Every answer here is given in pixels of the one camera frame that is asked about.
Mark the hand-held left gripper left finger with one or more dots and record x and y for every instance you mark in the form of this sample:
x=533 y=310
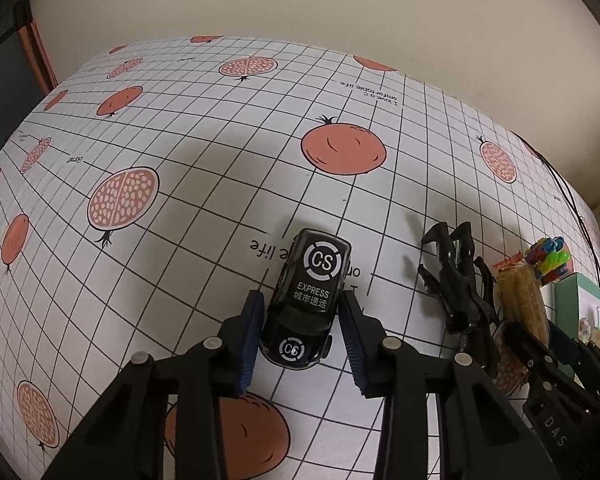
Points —
x=250 y=340

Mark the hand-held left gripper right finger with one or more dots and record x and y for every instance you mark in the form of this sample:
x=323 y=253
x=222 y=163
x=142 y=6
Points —
x=354 y=342

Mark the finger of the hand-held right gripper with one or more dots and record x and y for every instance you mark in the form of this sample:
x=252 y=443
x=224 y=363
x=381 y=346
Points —
x=565 y=342
x=535 y=355

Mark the black toy car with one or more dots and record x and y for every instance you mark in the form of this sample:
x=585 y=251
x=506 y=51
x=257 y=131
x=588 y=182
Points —
x=305 y=305

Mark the green-rimmed white box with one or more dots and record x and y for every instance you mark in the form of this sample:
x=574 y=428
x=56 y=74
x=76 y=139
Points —
x=580 y=300

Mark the colourful toy bricks cluster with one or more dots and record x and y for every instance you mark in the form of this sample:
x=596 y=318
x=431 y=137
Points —
x=550 y=260

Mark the black plastic toy figure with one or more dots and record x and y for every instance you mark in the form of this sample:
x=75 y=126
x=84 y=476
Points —
x=460 y=290

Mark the pomegranate print grid tablecloth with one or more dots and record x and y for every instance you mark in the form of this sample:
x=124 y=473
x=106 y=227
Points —
x=205 y=185

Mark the dark furniture panel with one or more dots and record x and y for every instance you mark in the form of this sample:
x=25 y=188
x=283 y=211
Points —
x=10 y=70

